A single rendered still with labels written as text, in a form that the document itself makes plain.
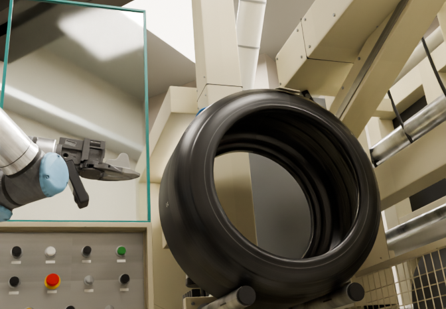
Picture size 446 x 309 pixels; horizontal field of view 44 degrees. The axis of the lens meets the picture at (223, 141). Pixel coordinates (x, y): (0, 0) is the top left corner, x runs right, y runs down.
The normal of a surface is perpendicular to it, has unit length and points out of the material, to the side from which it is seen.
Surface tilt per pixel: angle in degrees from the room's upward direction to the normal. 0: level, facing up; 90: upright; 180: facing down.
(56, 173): 89
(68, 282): 90
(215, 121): 83
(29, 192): 151
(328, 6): 90
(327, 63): 180
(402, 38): 162
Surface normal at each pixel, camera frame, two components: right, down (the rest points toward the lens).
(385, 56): 0.16, 0.75
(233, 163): 0.29, -0.40
